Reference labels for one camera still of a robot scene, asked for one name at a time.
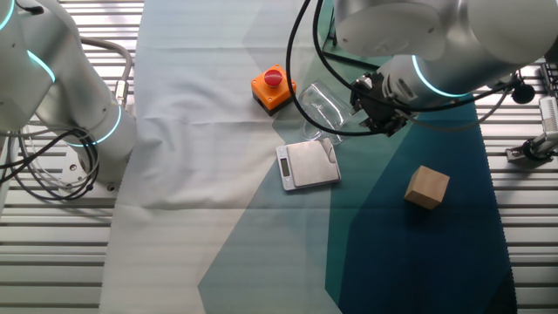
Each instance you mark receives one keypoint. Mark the wooden cube block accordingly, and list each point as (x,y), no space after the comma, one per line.
(427,187)

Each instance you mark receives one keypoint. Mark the silver digital kitchen scale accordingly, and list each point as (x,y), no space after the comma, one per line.
(311,168)

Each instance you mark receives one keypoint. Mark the clear glass cup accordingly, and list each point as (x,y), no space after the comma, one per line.
(324,109)

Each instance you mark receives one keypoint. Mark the small camera mount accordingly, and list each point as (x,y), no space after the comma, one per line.
(529,150)

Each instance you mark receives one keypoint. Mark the teal white blue tablecloth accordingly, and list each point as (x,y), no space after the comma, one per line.
(196,174)

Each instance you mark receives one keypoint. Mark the orange emergency stop button box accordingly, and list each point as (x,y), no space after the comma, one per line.
(279,93)

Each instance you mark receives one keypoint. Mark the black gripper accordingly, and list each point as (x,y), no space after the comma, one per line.
(377,104)

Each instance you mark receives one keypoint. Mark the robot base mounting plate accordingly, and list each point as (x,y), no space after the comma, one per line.
(72,168)

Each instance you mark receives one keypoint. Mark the small silver camera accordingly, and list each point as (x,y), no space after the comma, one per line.
(550,114)

